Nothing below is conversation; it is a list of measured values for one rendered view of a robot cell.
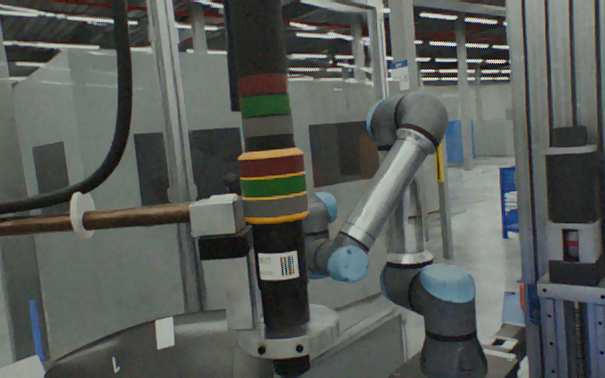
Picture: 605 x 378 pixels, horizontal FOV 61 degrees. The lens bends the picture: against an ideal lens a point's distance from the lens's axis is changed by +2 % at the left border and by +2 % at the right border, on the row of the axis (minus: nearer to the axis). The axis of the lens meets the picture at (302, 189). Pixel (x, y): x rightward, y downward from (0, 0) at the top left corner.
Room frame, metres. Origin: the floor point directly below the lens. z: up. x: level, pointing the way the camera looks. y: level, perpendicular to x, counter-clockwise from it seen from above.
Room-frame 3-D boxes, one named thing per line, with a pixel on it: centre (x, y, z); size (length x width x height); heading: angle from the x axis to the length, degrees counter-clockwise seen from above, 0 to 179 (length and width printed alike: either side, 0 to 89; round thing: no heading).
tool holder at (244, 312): (0.34, 0.03, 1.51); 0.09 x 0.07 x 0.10; 83
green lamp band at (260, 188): (0.34, 0.02, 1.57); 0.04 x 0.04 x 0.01
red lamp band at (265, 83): (0.34, 0.02, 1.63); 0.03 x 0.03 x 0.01
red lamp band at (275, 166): (0.34, 0.02, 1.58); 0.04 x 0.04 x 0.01
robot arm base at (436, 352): (1.15, -0.31, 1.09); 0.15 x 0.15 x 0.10
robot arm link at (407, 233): (1.27, -0.26, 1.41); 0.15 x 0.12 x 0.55; 24
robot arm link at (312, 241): (1.15, -0.02, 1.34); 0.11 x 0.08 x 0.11; 24
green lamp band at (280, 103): (0.34, 0.02, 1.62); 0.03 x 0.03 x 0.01
